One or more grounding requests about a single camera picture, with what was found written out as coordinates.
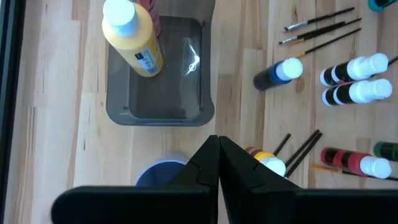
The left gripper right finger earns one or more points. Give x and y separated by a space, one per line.
280 205

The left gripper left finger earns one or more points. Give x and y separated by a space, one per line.
140 205

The small yellow paint bottle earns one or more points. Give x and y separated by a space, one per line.
273 166

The large yellow paint bottle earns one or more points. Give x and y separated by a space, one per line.
130 40

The large pink paint bottle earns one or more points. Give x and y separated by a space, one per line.
154 15

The thin silver ferrule paint brush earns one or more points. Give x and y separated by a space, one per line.
326 17

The orange bristle paint brush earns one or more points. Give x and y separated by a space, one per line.
329 169

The small red paint bottle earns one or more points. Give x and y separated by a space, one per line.
351 160

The small dark green paint bottle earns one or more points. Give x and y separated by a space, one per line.
387 151

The small blue paint bottle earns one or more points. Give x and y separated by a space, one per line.
273 76

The small white paint bottle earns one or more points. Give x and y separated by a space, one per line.
360 91
357 68

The flat silver ferrule paint brush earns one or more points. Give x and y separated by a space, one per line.
394 60

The small teal paint bottle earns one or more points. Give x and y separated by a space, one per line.
381 4

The lilac plastic cup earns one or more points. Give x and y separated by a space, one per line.
158 174

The grey translucent plastic bin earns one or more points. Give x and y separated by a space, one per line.
174 93

